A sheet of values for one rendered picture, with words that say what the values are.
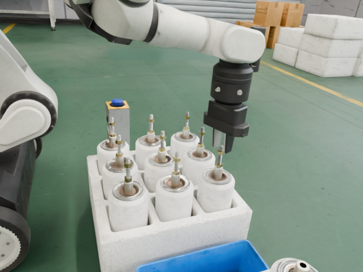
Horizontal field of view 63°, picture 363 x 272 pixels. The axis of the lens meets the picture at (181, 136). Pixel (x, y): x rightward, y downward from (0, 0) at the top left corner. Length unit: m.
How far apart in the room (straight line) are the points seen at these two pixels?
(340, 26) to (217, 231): 2.66
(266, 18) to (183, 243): 3.89
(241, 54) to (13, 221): 0.65
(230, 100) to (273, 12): 3.84
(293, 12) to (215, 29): 4.13
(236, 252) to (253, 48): 0.51
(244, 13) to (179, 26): 6.03
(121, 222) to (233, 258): 0.31
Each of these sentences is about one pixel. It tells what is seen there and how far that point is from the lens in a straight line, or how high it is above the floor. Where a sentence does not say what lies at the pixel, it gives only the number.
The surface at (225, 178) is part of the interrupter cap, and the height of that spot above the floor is 0.25.
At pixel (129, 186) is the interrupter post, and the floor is 0.27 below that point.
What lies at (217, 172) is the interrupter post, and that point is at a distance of 0.78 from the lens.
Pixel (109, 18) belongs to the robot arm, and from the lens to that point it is 0.54.
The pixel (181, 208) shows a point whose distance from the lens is 0.75.
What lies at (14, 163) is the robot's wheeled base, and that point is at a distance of 1.02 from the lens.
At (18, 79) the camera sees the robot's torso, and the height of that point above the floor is 0.45.
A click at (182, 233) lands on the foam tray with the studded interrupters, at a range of 0.76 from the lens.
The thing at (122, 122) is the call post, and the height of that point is 0.26.
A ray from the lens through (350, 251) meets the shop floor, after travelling 1.11.
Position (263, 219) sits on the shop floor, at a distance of 1.10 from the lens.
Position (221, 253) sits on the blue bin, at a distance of 0.82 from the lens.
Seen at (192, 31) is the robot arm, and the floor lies 0.62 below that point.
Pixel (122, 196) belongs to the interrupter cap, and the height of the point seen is 0.25.
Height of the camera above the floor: 0.69
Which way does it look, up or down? 27 degrees down
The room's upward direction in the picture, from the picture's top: 4 degrees clockwise
